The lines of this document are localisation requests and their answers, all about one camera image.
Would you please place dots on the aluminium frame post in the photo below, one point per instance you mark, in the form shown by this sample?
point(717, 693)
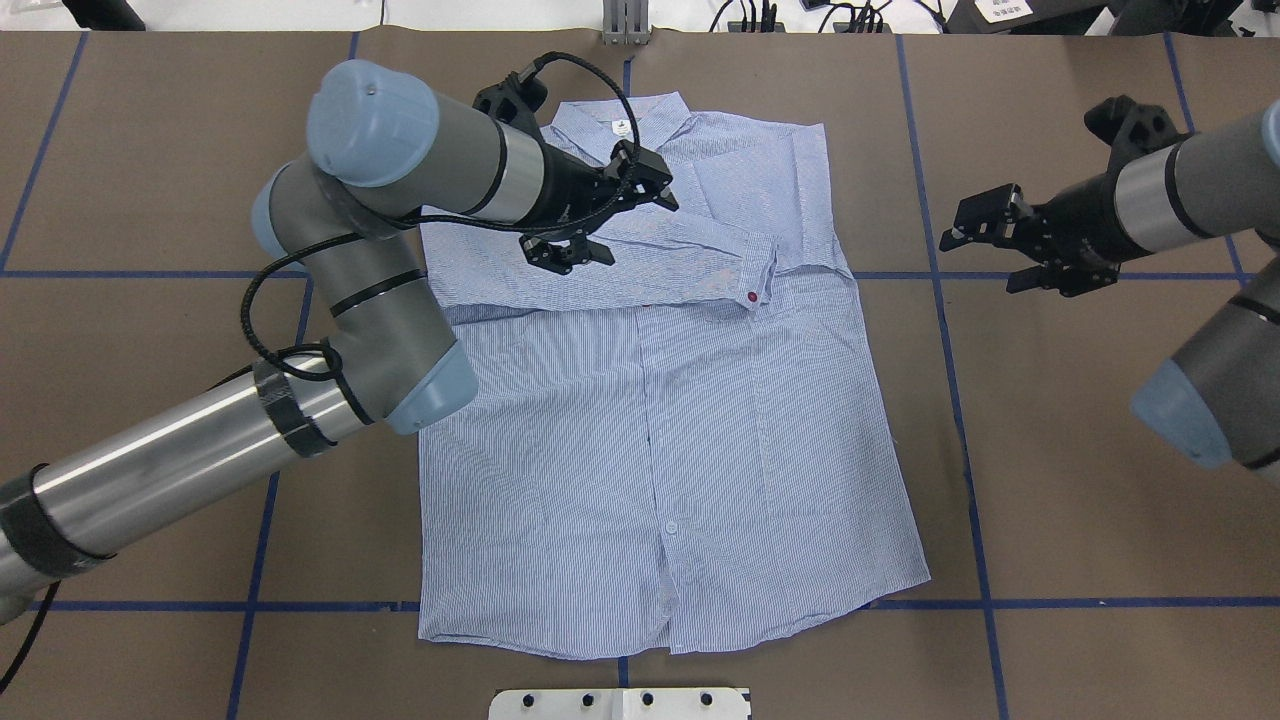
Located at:
point(626, 22)

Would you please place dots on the light blue striped shirt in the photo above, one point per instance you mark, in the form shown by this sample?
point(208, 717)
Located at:
point(685, 450)

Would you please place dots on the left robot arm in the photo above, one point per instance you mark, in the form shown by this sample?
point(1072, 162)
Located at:
point(345, 328)

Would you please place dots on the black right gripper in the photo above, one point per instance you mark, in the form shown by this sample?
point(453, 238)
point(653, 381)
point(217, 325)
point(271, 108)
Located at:
point(1087, 222)

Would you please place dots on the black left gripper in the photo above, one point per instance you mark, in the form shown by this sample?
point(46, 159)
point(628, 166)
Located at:
point(567, 196)

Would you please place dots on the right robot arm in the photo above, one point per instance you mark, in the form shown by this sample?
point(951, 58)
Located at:
point(1216, 399)

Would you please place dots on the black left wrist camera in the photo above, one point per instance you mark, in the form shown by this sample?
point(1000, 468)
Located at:
point(516, 100)

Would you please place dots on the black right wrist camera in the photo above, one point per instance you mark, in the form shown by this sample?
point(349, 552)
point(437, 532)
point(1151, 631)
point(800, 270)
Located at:
point(1131, 129)

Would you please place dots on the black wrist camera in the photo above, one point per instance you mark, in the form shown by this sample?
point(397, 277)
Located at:
point(1131, 129)
point(516, 100)

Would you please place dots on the white camera pillar with base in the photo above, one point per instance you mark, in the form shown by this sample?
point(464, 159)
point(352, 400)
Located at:
point(623, 703)

